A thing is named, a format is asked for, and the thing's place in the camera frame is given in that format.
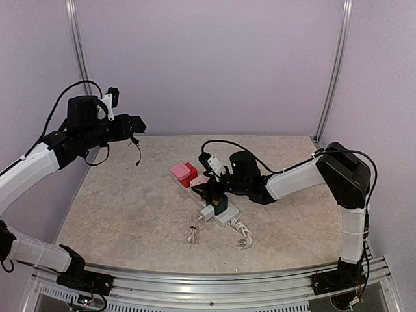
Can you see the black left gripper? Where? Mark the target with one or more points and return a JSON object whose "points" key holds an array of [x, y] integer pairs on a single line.
{"points": [[123, 132]]}

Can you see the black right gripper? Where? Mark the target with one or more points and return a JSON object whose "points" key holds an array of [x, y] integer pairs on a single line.
{"points": [[207, 188]]}

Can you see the black power adapter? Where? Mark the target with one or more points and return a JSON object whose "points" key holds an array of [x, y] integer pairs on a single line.
{"points": [[136, 146]]}

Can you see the white usb charger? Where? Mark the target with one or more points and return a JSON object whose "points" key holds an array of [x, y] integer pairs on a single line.
{"points": [[206, 213]]}

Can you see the pink folding extension socket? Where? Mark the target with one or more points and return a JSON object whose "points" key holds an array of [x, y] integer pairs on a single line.
{"points": [[180, 171]]}

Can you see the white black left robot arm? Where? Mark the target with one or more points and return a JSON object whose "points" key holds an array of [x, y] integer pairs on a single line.
{"points": [[50, 153]]}

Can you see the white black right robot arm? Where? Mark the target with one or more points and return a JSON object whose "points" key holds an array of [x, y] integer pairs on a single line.
{"points": [[349, 175]]}

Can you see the dark green cube socket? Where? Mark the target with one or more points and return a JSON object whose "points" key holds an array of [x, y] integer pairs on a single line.
{"points": [[219, 206]]}

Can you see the pink cube socket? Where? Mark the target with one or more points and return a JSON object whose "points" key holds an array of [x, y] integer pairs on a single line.
{"points": [[201, 179]]}

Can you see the red cube socket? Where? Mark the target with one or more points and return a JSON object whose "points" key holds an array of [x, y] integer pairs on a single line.
{"points": [[193, 175]]}

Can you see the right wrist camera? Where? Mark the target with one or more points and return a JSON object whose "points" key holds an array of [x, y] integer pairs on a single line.
{"points": [[213, 166]]}

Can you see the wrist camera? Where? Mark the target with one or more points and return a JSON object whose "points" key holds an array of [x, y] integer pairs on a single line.
{"points": [[213, 166], [110, 102]]}

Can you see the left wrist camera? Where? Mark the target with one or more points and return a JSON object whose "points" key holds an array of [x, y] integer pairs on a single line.
{"points": [[110, 102]]}

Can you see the left aluminium frame post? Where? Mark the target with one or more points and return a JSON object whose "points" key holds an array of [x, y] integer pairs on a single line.
{"points": [[75, 34]]}

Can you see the aluminium frame post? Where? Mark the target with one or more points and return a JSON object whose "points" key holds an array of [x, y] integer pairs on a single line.
{"points": [[75, 34], [335, 70]]}

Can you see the aluminium front rail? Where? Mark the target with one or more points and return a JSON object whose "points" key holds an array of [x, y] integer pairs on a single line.
{"points": [[284, 290]]}

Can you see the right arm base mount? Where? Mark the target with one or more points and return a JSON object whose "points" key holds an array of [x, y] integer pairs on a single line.
{"points": [[333, 281]]}

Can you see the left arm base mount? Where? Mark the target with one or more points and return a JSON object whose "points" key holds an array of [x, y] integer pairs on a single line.
{"points": [[88, 281]]}

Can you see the right aluminium frame post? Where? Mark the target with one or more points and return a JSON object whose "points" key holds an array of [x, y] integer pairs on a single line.
{"points": [[335, 70]]}

